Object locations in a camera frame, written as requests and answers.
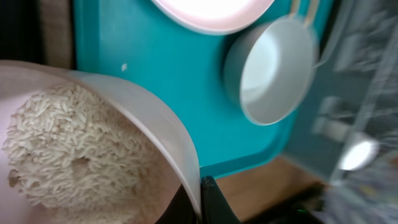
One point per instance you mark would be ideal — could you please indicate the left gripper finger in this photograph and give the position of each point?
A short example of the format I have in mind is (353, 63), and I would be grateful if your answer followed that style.
(214, 207)

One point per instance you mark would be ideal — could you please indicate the white rice pile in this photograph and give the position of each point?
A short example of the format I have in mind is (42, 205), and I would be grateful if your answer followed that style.
(80, 158)

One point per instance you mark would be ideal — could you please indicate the grey bowl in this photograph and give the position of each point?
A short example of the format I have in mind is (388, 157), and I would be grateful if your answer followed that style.
(268, 70)

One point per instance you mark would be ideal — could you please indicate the white cup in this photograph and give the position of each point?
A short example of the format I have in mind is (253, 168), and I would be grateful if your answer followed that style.
(360, 152)

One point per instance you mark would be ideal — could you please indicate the grey dishwasher rack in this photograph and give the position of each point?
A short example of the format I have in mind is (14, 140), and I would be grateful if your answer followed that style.
(354, 91)

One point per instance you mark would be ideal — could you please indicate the teal serving tray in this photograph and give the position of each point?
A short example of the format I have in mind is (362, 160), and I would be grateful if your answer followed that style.
(134, 40)

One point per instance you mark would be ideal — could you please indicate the large white plate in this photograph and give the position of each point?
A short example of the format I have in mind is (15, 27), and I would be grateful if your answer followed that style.
(214, 17)

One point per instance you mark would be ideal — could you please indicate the left wooden chopstick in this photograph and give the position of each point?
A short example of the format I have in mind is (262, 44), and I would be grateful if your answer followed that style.
(294, 8)

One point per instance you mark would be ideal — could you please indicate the wooden chopstick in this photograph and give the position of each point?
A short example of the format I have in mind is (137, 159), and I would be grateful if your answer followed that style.
(294, 8)
(311, 12)

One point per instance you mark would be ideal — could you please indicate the right wooden chopstick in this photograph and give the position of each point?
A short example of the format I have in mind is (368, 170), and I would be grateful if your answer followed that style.
(311, 12)

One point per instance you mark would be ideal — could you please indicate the black plastic tray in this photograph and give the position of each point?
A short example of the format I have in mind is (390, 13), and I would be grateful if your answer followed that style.
(21, 37)

